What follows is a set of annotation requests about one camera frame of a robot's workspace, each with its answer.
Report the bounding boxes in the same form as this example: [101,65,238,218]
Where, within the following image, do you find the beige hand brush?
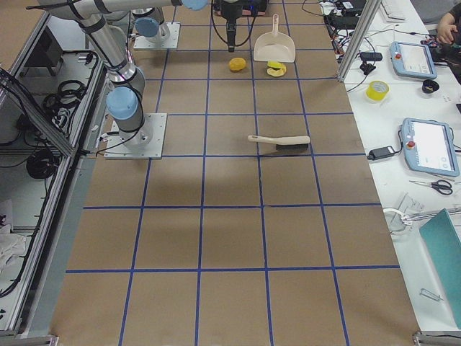
[247,135,310,150]

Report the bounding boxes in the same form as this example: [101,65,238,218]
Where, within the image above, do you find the beige plastic dustpan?
[253,14,296,63]

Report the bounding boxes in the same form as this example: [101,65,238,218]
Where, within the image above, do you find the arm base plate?
[134,18,181,50]
[104,113,167,159]

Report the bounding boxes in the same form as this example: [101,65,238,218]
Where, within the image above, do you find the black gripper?
[219,0,242,22]

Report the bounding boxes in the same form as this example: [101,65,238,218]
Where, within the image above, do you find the aluminium frame post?
[337,0,381,82]

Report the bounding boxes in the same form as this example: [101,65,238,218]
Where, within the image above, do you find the black small bowl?
[421,79,439,94]

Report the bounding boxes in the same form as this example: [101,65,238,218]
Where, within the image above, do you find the person hand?
[437,13,457,44]

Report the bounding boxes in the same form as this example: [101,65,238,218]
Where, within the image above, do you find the yellow green food scraps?
[267,61,287,78]

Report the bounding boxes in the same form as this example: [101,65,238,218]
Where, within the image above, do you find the yellow potato toy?
[228,57,246,72]

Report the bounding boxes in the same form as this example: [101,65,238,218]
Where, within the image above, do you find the teach pendant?
[389,41,437,80]
[400,117,460,177]

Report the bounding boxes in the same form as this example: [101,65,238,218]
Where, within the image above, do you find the teal board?
[419,209,460,329]

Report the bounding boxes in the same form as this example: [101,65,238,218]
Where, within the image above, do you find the black power adapter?
[367,146,397,161]

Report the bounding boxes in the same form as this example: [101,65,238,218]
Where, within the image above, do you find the far teach pendant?
[389,41,437,80]

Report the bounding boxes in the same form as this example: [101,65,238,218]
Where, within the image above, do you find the near teach pendant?
[400,117,460,177]

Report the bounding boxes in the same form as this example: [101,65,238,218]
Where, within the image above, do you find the black handled scissors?
[410,179,453,195]

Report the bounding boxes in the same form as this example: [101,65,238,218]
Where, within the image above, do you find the yellow tape roll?
[365,80,390,102]

